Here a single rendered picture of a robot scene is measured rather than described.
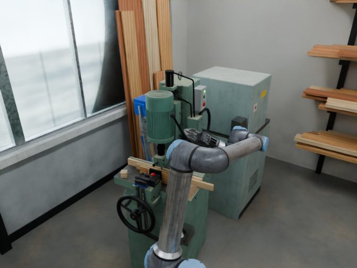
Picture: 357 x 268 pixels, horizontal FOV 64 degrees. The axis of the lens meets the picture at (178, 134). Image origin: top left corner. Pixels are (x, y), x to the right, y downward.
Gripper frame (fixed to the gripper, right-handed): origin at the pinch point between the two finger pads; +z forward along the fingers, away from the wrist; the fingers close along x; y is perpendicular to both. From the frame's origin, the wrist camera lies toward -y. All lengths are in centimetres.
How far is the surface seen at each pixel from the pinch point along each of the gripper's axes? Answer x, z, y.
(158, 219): 49, -19, -46
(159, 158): 13.7, 1.6, -29.7
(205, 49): -197, -31, -169
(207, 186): 19.5, -33.4, -17.9
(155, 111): -5.0, 20.3, -6.2
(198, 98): -32.8, -4.1, -14.8
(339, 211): -35, -212, -77
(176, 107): -17.7, 7.6, -13.4
